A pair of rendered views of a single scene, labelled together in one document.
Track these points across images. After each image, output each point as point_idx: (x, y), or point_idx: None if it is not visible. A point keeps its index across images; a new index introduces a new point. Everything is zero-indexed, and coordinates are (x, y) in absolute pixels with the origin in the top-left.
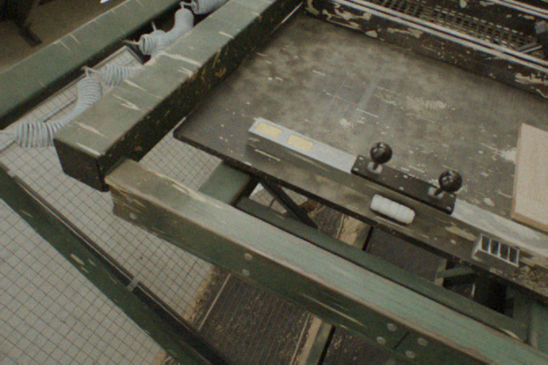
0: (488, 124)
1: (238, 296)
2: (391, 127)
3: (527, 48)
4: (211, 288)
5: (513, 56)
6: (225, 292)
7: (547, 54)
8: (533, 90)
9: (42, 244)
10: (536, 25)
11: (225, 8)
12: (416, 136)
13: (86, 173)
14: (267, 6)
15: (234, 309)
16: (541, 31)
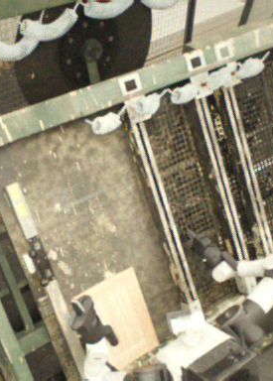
0: (120, 254)
1: (5, 108)
2: (74, 224)
3: (190, 234)
4: None
5: (173, 235)
6: None
7: (192, 246)
8: (165, 254)
9: None
10: (200, 233)
11: (60, 100)
12: (80, 236)
13: None
14: None
15: None
16: (197, 238)
